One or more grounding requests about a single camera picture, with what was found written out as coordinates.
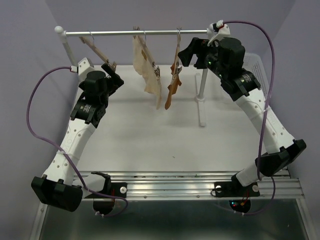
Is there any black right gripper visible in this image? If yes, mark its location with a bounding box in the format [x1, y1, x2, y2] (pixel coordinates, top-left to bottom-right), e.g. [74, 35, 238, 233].
[177, 37, 228, 80]

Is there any brown underwear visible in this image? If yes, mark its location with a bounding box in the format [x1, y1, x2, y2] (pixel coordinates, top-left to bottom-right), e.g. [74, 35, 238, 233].
[164, 37, 182, 110]

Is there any wooden hanger for brown underwear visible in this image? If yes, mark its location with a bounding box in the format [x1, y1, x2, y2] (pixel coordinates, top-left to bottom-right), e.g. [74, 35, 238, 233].
[171, 27, 182, 84]

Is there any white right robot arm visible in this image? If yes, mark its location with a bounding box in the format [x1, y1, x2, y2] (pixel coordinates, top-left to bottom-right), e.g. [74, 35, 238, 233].
[178, 37, 307, 198]

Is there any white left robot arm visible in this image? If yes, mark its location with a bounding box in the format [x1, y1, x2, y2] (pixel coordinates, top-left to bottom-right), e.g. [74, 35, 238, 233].
[29, 63, 126, 212]

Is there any wooden hanger with cream underwear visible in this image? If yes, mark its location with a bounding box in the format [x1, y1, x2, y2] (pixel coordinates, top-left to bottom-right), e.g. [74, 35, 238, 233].
[132, 35, 160, 81]

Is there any cream underwear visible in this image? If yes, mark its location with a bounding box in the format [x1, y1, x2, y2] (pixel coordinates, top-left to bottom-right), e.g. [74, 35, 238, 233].
[132, 35, 162, 110]

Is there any empty wooden clip hanger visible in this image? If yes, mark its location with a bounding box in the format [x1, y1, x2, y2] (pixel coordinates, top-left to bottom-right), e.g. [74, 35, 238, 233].
[78, 32, 117, 72]

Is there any white metal clothes rack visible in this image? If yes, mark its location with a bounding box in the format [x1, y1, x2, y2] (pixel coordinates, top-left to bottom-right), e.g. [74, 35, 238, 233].
[54, 22, 218, 127]

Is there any white plastic basket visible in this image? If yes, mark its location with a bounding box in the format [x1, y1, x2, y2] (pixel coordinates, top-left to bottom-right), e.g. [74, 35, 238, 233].
[243, 52, 270, 98]

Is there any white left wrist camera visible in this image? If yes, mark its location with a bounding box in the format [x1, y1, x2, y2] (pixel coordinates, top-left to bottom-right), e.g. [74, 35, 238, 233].
[70, 57, 95, 78]

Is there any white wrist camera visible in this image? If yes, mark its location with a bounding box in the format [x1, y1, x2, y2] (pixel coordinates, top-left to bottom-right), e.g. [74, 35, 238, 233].
[70, 57, 95, 78]
[206, 19, 231, 46]

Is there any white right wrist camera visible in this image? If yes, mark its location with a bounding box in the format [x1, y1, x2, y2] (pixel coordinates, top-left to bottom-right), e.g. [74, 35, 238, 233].
[206, 19, 231, 46]

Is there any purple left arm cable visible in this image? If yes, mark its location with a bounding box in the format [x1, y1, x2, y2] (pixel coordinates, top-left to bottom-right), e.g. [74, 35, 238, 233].
[26, 65, 129, 218]

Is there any aluminium mounting rail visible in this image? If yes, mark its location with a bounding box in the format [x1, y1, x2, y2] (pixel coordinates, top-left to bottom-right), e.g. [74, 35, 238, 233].
[72, 170, 306, 201]

